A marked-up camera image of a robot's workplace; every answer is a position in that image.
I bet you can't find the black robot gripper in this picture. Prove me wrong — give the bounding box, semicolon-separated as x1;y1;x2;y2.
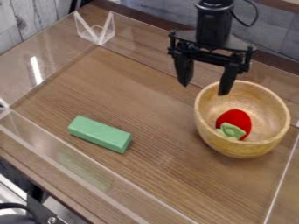
168;30;257;95

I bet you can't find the red plush strawberry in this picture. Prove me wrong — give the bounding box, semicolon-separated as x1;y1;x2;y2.
214;109;252;141

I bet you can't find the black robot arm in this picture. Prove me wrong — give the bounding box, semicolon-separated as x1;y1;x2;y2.
168;0;257;95

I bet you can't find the wooden bowl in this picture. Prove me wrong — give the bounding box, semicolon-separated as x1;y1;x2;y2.
193;80;291;158

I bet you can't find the green rectangular block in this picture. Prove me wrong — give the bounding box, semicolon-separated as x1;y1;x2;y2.
68;115;130;154

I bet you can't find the black table clamp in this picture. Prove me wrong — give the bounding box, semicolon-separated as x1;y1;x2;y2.
26;195;68;224

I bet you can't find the clear acrylic corner bracket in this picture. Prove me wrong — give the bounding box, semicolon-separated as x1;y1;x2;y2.
73;11;116;46

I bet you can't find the clear acrylic tray wall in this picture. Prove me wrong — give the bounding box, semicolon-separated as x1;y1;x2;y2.
0;14;299;224

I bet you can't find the black cable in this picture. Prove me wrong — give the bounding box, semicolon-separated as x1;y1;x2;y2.
0;202;33;217

